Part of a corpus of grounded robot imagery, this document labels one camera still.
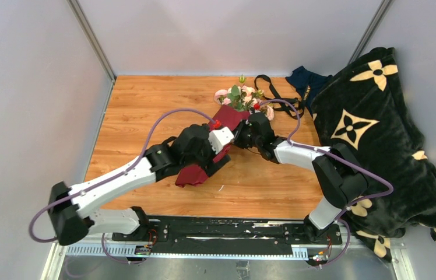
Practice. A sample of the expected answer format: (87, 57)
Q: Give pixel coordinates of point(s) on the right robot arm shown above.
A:
(336, 170)

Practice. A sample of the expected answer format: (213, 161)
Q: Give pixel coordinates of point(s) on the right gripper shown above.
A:
(241, 126)

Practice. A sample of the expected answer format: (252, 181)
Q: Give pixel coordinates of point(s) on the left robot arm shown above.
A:
(77, 212)

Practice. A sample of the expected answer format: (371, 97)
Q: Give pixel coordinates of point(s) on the dark red wrapping paper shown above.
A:
(226, 116)

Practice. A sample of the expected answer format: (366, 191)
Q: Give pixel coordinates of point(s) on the dark blue cloth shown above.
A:
(307, 84)

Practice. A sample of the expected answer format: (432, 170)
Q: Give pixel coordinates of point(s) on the black blanket with cream flowers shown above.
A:
(363, 107)

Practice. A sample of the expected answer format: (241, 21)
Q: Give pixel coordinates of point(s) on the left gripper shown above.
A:
(211, 167)

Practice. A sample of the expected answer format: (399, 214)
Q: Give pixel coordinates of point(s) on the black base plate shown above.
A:
(212, 236)

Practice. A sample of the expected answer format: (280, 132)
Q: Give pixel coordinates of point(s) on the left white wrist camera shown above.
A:
(219, 138)

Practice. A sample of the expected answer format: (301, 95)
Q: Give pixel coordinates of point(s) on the aluminium rail frame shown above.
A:
(99, 245)

